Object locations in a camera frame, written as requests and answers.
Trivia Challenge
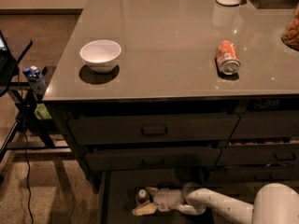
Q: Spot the dark bottom right drawer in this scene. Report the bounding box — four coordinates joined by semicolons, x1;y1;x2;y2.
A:
206;165;299;184

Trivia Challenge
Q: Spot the dark top left drawer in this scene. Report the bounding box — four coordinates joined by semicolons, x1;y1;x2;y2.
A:
68;113;239;145

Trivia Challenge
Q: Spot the blue bottle on shelf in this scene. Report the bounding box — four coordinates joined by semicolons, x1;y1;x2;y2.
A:
22;66;47;96

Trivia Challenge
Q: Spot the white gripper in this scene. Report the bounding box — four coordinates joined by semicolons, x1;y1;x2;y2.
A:
132;187;185;217

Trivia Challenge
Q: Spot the dark top right drawer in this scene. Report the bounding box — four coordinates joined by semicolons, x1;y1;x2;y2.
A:
231;111;299;139

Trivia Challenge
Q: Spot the glass jar of snacks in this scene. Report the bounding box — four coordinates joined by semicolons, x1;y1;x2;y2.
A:
281;4;299;50

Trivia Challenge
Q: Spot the dark middle left drawer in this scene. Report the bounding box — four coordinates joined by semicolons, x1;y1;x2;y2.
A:
85;147;221;171

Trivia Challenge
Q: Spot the clear plastic water bottle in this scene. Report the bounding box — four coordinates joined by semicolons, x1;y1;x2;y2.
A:
135;189;150;206

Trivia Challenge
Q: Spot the black power cable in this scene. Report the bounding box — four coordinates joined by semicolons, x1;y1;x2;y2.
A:
12;59;36;224

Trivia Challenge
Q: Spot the dark drawer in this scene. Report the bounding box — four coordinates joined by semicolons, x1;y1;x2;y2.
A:
206;165;299;184
231;111;299;139
68;113;239;145
216;145;299;166
85;147;221;171

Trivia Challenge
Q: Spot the orange soda can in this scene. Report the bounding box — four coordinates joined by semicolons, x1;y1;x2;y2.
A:
216;41;240;76

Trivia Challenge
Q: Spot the open bottom left drawer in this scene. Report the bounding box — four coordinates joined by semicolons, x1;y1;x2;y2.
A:
97;168;214;224

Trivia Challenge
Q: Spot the dark middle right drawer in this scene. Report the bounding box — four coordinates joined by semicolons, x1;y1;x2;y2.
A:
216;145;299;166

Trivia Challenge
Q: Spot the white ceramic bowl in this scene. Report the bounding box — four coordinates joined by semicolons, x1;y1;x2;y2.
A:
79;40;121;74

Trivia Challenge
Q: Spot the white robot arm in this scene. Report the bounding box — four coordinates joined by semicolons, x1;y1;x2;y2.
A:
132;182;299;224

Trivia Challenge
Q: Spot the green packet on shelf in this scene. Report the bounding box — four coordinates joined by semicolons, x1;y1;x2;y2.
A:
35;104;51;119

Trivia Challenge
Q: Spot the black side table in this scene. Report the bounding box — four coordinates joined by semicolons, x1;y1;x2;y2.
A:
0;36;67;161

